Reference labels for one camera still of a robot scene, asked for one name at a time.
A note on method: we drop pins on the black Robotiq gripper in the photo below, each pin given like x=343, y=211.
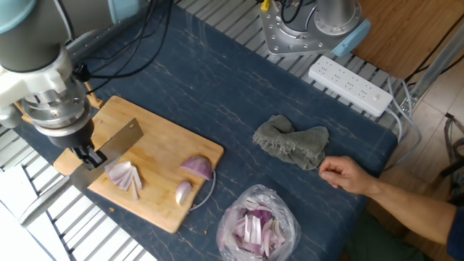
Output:
x=72, y=136

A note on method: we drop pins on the pale red onion quarter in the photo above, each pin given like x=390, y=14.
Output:
x=119, y=172

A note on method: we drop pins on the steel cleaver knife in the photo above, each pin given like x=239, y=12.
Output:
x=121, y=141

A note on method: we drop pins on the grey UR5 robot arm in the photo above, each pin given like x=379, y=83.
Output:
x=32, y=43

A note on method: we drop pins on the person's bare forearm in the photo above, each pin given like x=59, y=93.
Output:
x=409, y=208

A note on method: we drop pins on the person's bare hand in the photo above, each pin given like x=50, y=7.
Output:
x=344, y=174

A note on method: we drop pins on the wooden peg rack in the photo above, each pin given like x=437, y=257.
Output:
x=95, y=102

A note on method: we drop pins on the wooden cutting board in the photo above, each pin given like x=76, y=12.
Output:
x=163, y=188

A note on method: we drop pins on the small pale onion wedge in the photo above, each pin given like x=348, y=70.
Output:
x=182, y=193

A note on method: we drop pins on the purple skinned onion piece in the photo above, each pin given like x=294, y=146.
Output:
x=197, y=166

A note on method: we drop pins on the white paper sheet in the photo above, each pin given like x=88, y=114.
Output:
x=14, y=239

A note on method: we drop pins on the plastic bag of onion slices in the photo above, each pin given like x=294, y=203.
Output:
x=253, y=232

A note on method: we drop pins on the grey-green cloth rag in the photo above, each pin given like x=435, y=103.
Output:
x=290, y=145

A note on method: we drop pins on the small yellow clip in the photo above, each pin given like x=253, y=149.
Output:
x=265, y=5

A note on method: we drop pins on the white power strip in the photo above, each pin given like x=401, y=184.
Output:
x=348, y=85

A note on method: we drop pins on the dark green trouser leg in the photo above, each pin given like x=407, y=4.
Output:
x=380, y=243

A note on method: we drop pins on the swivel office chair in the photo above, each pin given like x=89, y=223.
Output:
x=455, y=145

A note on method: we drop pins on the dark blue shirt sleeve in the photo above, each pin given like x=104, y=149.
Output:
x=456, y=235

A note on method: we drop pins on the aluminium frame bar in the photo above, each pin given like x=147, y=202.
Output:
x=94, y=34
x=435, y=65

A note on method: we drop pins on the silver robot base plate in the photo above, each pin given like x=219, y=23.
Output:
x=286, y=40

